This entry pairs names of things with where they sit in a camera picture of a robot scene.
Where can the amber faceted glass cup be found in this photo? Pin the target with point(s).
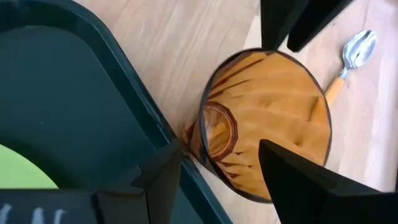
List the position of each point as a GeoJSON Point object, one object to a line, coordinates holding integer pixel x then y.
{"type": "Point", "coordinates": [273, 105]}

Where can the dark green tray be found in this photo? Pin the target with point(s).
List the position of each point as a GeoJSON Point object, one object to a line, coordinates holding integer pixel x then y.
{"type": "Point", "coordinates": [62, 93]}

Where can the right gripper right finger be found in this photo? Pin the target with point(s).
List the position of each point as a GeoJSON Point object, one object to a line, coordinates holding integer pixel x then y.
{"type": "Point", "coordinates": [311, 196]}

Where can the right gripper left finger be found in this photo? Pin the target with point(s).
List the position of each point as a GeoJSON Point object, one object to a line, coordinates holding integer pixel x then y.
{"type": "Point", "coordinates": [149, 199]}

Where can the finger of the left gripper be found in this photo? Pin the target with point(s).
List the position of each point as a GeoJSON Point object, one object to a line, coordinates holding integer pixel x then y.
{"type": "Point", "coordinates": [317, 18]}
{"type": "Point", "coordinates": [276, 18]}

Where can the lime green plate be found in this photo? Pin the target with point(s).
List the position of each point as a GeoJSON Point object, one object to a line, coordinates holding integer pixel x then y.
{"type": "Point", "coordinates": [21, 171]}

